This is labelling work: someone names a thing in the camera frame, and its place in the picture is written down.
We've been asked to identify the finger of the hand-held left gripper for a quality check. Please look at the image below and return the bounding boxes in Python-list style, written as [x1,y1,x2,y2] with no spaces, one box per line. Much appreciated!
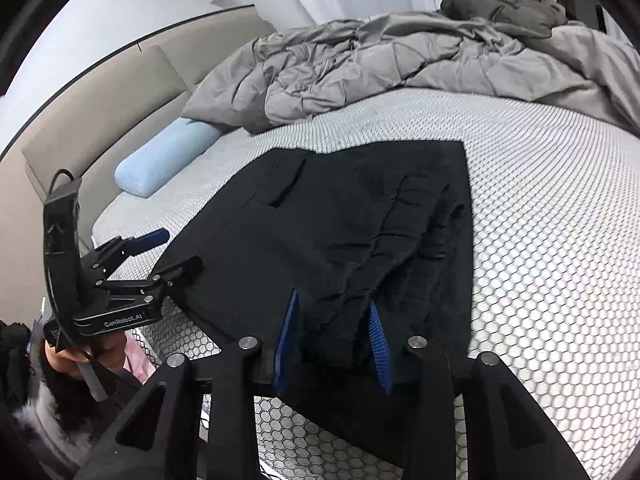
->
[101,255,204,302]
[92,228,171,271]

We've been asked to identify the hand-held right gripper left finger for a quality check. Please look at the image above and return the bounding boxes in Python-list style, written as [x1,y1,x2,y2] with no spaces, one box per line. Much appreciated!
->
[75,287,303,480]

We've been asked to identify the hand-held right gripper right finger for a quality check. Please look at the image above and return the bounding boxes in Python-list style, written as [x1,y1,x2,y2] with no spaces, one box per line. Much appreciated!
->
[367,300,591,480]

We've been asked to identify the black pants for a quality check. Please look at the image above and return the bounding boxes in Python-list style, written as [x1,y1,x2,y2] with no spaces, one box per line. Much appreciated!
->
[145,140,475,471]

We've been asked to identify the person's left forearm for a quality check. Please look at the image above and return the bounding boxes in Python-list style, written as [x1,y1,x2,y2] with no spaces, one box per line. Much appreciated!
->
[0,320,151,468]

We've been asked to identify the person's left hand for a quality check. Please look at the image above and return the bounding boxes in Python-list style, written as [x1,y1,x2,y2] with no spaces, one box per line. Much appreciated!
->
[45,332,129,376]

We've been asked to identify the light blue pillow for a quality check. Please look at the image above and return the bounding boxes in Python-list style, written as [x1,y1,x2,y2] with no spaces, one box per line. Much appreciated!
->
[114,117,229,199]

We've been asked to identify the pink cloth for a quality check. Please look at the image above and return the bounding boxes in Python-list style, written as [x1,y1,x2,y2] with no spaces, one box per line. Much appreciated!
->
[122,332,159,381]

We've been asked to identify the beige padded headboard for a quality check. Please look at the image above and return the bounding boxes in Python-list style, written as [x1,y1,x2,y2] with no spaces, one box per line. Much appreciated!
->
[20,5,276,241]

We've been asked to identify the honeycomb pattern mattress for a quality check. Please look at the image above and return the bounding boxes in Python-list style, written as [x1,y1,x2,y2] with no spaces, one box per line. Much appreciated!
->
[90,87,640,480]

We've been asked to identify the grey quilted blanket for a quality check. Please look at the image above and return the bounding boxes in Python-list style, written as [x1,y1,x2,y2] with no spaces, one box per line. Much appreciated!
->
[182,10,640,134]

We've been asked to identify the dark grey cloth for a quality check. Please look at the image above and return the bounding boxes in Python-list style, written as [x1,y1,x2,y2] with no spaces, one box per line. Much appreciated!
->
[440,0,569,39]

